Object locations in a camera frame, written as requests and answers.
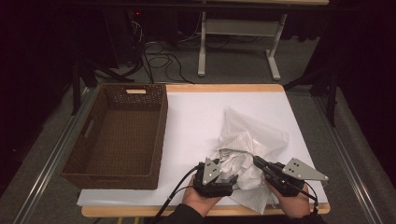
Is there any metal floor rail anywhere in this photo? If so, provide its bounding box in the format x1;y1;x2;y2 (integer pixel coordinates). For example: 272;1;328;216
12;85;101;224
312;94;379;224

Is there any black computer tower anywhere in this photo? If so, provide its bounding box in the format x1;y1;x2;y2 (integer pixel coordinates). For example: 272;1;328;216
125;7;148;66

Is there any white metal table frame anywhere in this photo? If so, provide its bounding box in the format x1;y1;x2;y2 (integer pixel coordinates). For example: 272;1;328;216
197;0;331;82

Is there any person's right hand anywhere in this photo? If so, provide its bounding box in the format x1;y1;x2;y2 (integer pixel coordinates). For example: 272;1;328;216
268;183;312;218

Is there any tangle of black floor cables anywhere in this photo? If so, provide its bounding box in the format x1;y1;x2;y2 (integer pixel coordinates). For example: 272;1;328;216
130;18;195;85

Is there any white shirt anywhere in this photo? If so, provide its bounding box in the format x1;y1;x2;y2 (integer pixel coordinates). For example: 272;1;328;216
218;148;269;191

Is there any left hand-held gripper cable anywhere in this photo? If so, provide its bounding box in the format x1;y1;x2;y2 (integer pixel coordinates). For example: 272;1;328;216
148;163;204;224

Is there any right hand-held gripper cable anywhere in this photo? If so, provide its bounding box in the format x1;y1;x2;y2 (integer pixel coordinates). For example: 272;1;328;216
297;183;320;216

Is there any person's left hand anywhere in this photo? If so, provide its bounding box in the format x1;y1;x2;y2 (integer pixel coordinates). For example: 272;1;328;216
181;175;222;217

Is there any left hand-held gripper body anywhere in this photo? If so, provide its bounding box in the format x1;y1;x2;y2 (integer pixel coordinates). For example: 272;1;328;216
192;157;234;199

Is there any hand-held gripper cable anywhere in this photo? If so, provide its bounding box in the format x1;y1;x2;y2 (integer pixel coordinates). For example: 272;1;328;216
297;183;320;216
148;163;204;224

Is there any brown wicker basket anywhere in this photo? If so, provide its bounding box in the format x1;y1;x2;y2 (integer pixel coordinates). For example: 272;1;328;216
60;83;169;190

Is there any black metal stand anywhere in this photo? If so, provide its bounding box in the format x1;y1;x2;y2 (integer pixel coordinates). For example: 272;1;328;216
71;57;134;116
283;66;340;127

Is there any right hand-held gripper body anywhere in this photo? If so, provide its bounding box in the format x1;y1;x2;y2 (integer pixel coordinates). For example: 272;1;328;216
265;157;330;198

